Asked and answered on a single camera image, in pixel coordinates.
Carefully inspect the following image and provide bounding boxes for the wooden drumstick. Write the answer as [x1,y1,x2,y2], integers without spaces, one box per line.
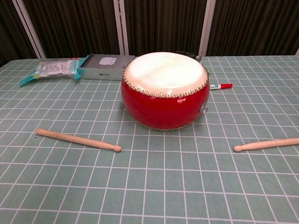
[36,128,122,153]
[233,137,299,153]

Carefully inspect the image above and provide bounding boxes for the red drum with white skin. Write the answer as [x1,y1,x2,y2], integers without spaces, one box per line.
[120,51,209,130]

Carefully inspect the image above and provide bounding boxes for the green gridded cutting mat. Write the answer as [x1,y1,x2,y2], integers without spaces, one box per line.
[0,55,299,224]

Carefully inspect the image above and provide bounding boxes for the grey earbuds box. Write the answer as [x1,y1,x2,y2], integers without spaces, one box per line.
[77,54,136,81]

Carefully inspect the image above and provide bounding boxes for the red capped marker pen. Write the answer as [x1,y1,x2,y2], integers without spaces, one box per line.
[209,83,234,91]

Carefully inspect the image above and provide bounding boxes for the clear snack bag teal edges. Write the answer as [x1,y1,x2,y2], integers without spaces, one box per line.
[18,57,91,87]

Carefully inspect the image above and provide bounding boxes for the white partition post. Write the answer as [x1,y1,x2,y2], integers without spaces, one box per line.
[199,0,217,57]
[13,0,46,59]
[113,0,129,56]

